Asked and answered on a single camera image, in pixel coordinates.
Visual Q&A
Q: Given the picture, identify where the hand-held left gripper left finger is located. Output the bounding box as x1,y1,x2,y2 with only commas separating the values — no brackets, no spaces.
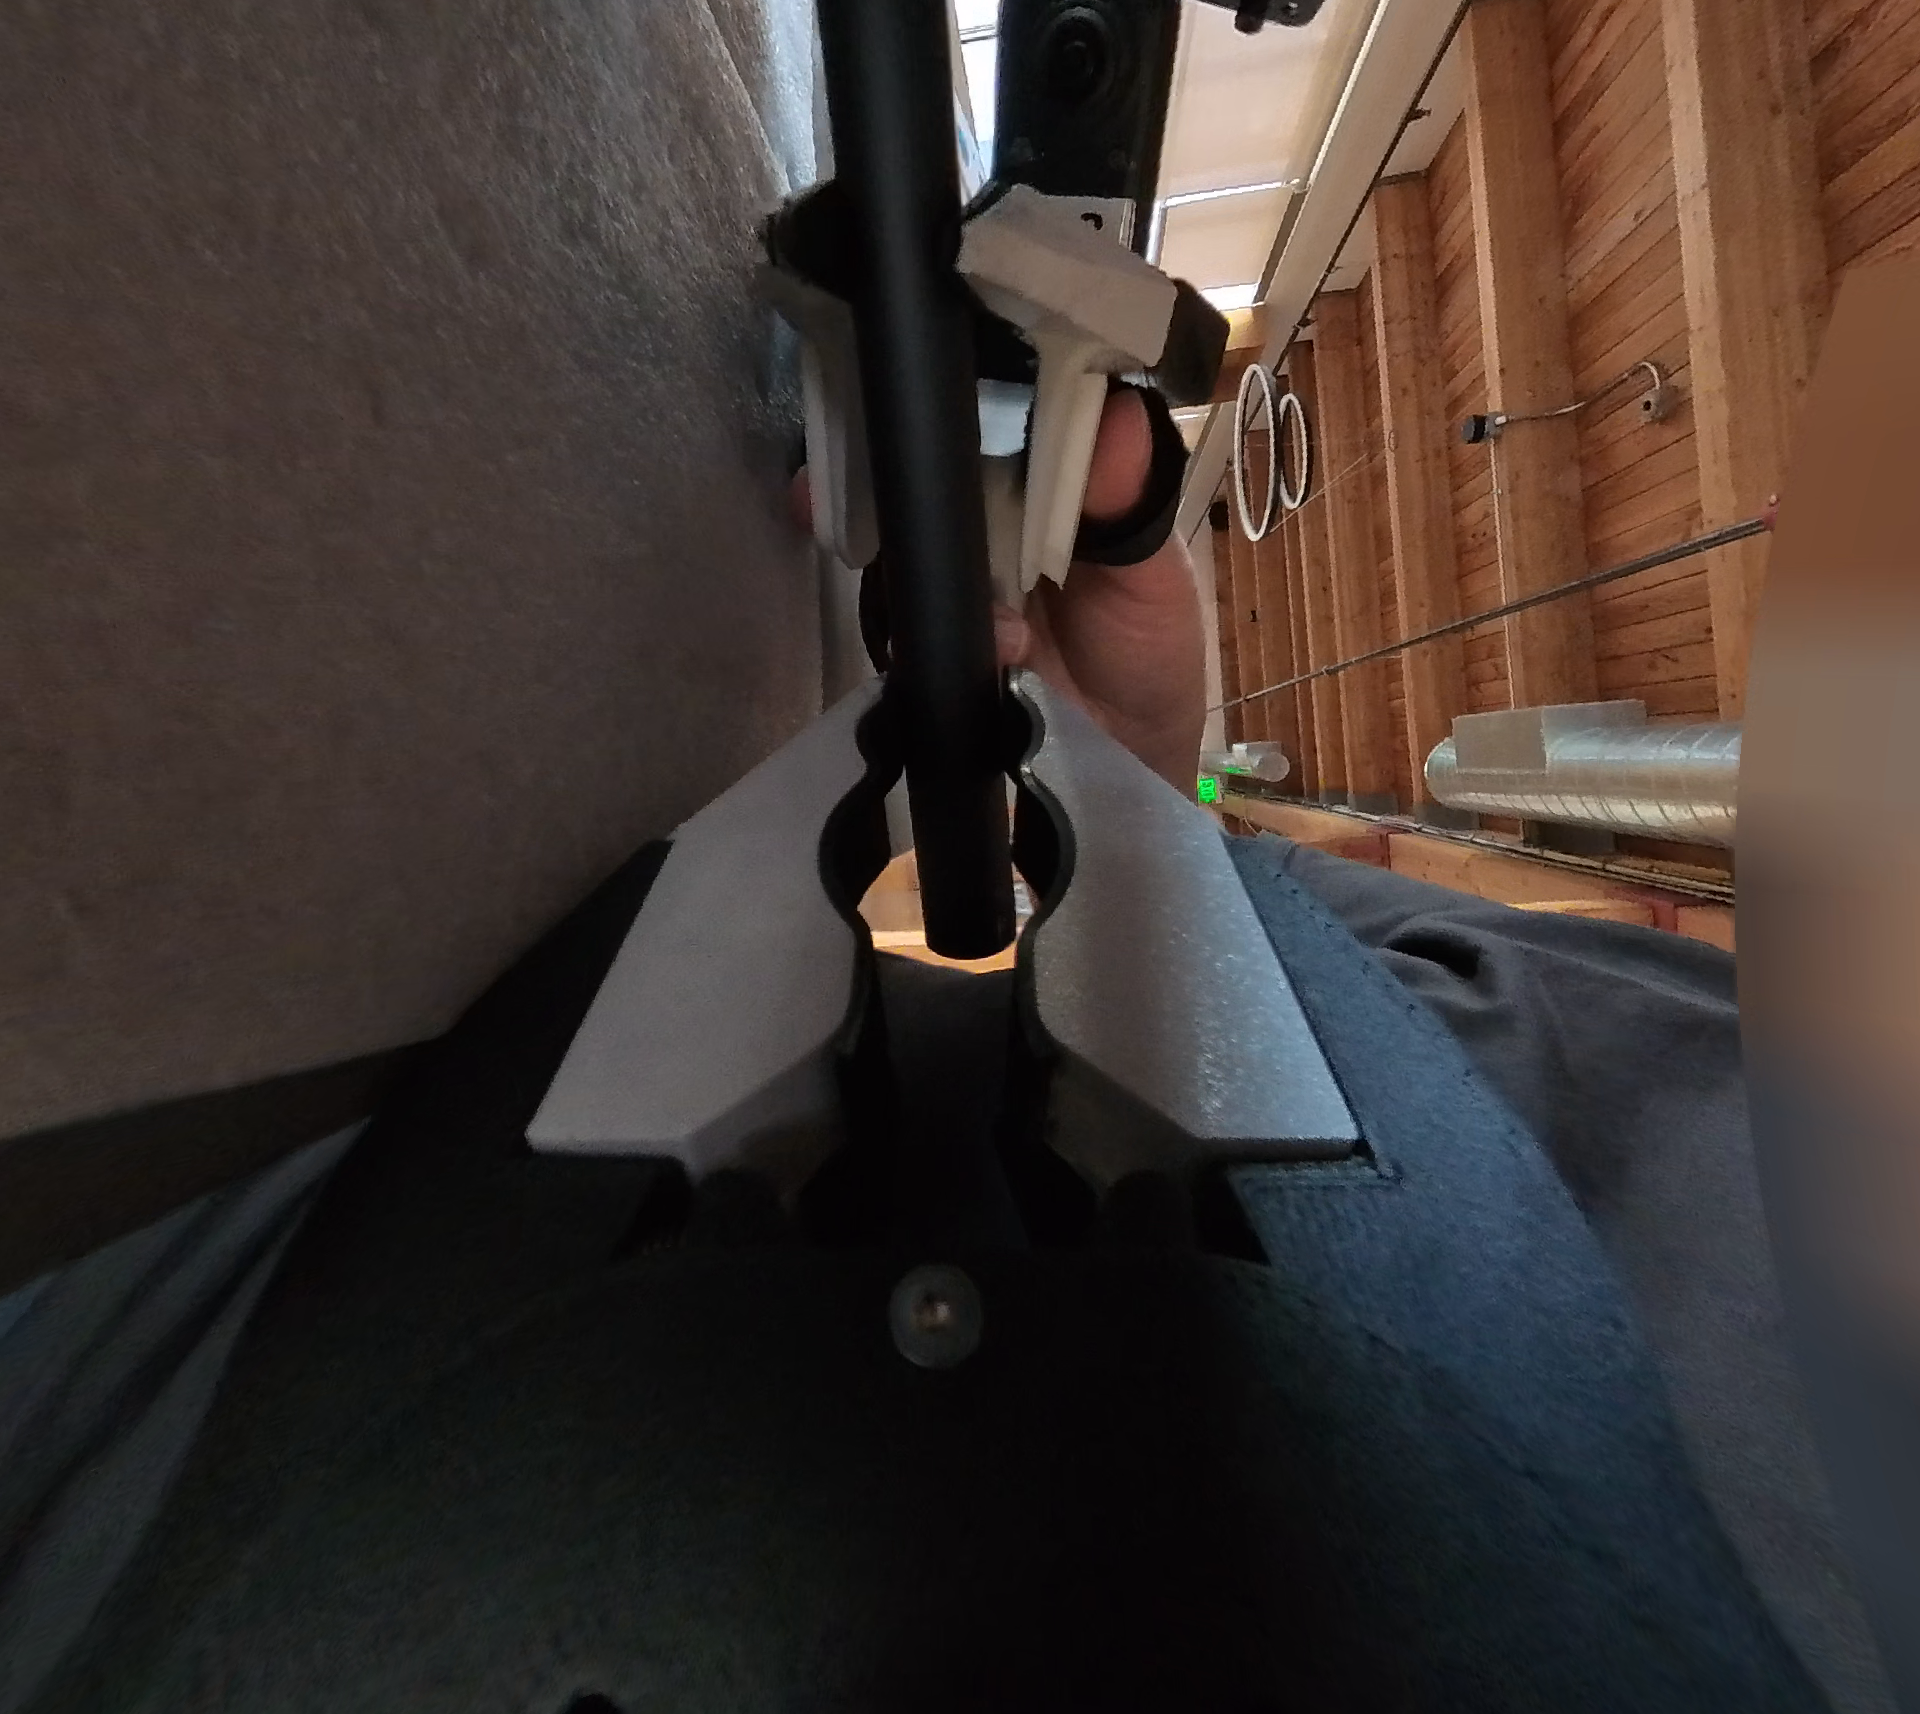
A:
529,679,902,1182

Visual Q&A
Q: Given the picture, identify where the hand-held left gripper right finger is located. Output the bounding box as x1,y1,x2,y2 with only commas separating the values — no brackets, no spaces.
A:
1009,668,1366,1193

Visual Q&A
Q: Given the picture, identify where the silver air duct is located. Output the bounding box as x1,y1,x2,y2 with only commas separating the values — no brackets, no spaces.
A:
1423,697,1751,849

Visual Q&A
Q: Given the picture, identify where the black pen-shaped screwdriver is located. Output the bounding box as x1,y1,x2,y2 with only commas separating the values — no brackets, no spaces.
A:
803,0,1010,963

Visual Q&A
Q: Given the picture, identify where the steel tie rod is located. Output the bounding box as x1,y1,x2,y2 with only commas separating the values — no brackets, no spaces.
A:
1208,514,1782,714

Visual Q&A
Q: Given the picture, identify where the person's right hand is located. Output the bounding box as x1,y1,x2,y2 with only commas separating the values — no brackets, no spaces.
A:
990,400,1225,798

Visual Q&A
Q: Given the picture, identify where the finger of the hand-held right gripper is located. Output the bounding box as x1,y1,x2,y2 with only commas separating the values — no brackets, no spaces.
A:
756,183,888,573
957,183,1175,377

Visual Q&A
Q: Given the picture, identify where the white foam sheet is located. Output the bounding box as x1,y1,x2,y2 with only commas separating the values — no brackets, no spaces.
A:
0,0,845,1146

